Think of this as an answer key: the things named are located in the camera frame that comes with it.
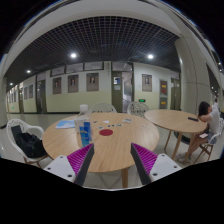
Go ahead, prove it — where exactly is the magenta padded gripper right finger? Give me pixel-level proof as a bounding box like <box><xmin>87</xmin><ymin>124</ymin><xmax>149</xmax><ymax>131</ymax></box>
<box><xmin>131</xmin><ymin>143</ymin><xmax>181</xmax><ymax>185</ymax></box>

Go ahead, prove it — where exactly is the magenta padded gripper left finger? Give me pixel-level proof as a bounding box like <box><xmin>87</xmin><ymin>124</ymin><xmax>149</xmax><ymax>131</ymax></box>
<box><xmin>44</xmin><ymin>144</ymin><xmax>94</xmax><ymax>186</ymax></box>

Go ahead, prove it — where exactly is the clear plastic water bottle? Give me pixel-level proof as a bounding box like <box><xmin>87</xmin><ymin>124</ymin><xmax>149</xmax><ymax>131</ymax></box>
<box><xmin>74</xmin><ymin>104</ymin><xmax>92</xmax><ymax>147</ymax></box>

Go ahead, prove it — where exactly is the red round coaster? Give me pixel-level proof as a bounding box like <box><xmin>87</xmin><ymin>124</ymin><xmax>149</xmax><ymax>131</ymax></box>
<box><xmin>99</xmin><ymin>129</ymin><xmax>113</xmax><ymax>136</ymax></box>

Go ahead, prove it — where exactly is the black backpack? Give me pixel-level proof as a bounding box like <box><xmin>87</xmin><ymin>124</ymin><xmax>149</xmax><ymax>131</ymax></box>
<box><xmin>11</xmin><ymin>125</ymin><xmax>46</xmax><ymax>158</ymax></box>

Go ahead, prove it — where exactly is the round wooden table near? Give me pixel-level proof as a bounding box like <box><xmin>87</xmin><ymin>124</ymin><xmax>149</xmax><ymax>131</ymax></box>
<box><xmin>42</xmin><ymin>113</ymin><xmax>159</xmax><ymax>188</ymax></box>

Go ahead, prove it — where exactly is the round wooden table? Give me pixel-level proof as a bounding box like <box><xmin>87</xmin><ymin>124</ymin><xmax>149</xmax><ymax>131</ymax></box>
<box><xmin>144</xmin><ymin>109</ymin><xmax>206</xmax><ymax>159</ymax></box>
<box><xmin>42</xmin><ymin>113</ymin><xmax>159</xmax><ymax>188</ymax></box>

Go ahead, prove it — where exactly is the round wooden table far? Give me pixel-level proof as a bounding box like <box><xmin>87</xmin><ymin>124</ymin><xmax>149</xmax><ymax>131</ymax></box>
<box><xmin>144</xmin><ymin>109</ymin><xmax>206</xmax><ymax>159</ymax></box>

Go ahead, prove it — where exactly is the white chair with bag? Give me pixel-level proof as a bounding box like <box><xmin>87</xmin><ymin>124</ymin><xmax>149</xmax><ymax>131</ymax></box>
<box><xmin>6</xmin><ymin>119</ymin><xmax>48</xmax><ymax>165</ymax></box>

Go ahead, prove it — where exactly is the white lattice chair right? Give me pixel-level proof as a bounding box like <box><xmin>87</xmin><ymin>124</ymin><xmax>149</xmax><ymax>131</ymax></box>
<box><xmin>127</xmin><ymin>102</ymin><xmax>149</xmax><ymax>117</ymax></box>

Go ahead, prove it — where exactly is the white lattice chair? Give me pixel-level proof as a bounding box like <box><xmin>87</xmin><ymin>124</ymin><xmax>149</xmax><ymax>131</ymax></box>
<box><xmin>90</xmin><ymin>103</ymin><xmax>116</xmax><ymax>113</ymax></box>
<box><xmin>127</xmin><ymin>102</ymin><xmax>149</xmax><ymax>117</ymax></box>

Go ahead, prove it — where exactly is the white chair under person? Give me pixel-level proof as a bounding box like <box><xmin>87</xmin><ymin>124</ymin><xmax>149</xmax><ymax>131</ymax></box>
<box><xmin>195</xmin><ymin>118</ymin><xmax>224</xmax><ymax>162</ymax></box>

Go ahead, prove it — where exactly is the black phone on table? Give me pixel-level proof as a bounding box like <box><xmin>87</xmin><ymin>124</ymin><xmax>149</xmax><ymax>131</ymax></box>
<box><xmin>188</xmin><ymin>117</ymin><xmax>198</xmax><ymax>122</ymax></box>

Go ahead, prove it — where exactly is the white lattice chair middle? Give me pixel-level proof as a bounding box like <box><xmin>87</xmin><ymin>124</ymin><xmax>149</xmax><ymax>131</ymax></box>
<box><xmin>90</xmin><ymin>103</ymin><xmax>116</xmax><ymax>113</ymax></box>

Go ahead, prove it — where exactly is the seated person in white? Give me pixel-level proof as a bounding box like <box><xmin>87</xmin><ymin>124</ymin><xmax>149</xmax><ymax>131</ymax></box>
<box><xmin>178</xmin><ymin>100</ymin><xmax>223</xmax><ymax>164</ymax></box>

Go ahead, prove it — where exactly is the framed portrait poster right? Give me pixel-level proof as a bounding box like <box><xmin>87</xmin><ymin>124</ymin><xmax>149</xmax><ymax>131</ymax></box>
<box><xmin>142</xmin><ymin>74</ymin><xmax>152</xmax><ymax>92</ymax></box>

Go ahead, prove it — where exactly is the framed portrait poster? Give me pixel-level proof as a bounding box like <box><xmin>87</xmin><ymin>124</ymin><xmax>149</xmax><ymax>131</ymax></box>
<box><xmin>142</xmin><ymin>74</ymin><xmax>152</xmax><ymax>92</ymax></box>
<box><xmin>68</xmin><ymin>75</ymin><xmax>78</xmax><ymax>93</ymax></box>
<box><xmin>87</xmin><ymin>73</ymin><xmax>99</xmax><ymax>91</ymax></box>

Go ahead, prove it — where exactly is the framed portrait poster left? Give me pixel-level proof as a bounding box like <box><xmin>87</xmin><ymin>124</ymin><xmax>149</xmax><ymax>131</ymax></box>
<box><xmin>68</xmin><ymin>75</ymin><xmax>78</xmax><ymax>93</ymax></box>

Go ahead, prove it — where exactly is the framed portrait poster centre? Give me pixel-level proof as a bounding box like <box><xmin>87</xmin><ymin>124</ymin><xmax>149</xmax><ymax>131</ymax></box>
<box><xmin>87</xmin><ymin>73</ymin><xmax>99</xmax><ymax>91</ymax></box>

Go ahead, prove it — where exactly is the green door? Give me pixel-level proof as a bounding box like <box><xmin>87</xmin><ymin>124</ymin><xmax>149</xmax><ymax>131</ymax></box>
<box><xmin>112</xmin><ymin>72</ymin><xmax>122</xmax><ymax>112</ymax></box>

